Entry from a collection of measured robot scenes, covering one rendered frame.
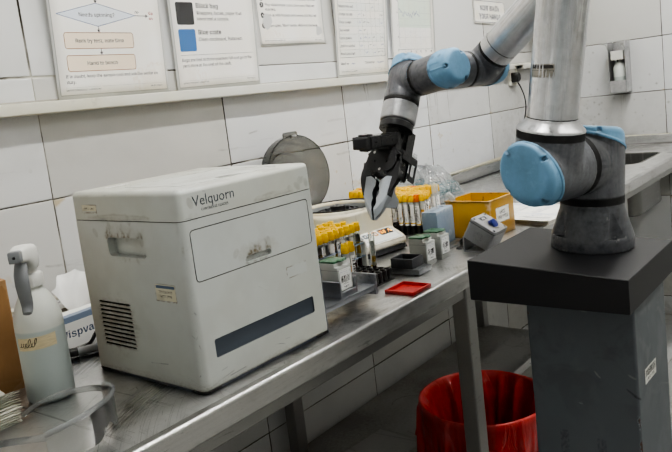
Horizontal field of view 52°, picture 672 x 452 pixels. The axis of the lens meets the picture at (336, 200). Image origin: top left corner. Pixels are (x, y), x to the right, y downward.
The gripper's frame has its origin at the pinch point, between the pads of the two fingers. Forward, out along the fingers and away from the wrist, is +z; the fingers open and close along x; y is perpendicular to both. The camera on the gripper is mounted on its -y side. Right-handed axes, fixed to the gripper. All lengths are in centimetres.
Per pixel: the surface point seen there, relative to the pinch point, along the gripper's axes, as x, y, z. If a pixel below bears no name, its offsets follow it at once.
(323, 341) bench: -5.8, -14.5, 27.5
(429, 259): 1.2, 26.3, 2.5
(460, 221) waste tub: 7, 48, -13
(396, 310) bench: -8.4, 1.9, 18.5
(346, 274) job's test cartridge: -2.1, -7.1, 14.3
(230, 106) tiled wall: 59, 7, -32
